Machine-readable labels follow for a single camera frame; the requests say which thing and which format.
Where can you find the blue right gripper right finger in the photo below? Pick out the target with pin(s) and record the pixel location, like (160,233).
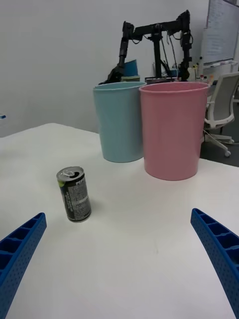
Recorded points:
(219,249)

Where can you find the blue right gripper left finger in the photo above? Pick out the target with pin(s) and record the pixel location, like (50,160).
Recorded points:
(20,249)

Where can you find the black drink can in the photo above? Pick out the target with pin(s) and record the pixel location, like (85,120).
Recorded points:
(76,197)

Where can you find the pink plastic bin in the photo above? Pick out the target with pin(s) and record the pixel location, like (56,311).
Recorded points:
(171,134)

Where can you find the white office chair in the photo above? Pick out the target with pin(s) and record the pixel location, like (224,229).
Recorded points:
(224,104)

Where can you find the pale blue plastic bin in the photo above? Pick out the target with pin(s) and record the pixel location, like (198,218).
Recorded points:
(119,124)

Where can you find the small blue bin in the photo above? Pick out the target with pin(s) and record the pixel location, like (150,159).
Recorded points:
(131,68)

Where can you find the black robot rig on stand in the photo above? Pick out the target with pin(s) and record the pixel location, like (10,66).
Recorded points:
(157,49)

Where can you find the whiteboard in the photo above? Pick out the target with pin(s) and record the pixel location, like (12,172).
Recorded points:
(220,32)

